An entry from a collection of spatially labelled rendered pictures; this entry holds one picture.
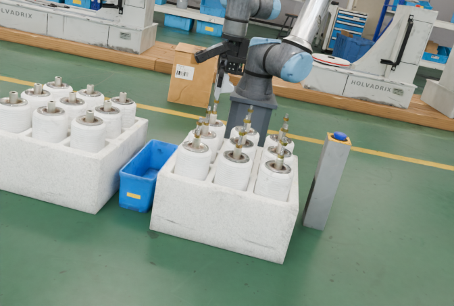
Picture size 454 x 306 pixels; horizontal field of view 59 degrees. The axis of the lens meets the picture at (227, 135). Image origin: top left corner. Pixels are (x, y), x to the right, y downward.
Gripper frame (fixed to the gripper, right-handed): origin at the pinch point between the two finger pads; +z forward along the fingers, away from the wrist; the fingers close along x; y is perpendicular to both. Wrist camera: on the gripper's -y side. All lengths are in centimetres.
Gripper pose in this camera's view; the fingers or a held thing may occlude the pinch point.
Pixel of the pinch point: (215, 95)
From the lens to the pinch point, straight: 132.1
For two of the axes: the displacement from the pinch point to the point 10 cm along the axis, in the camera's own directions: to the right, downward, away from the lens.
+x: -0.8, -3.7, 9.3
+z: -1.9, 9.2, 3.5
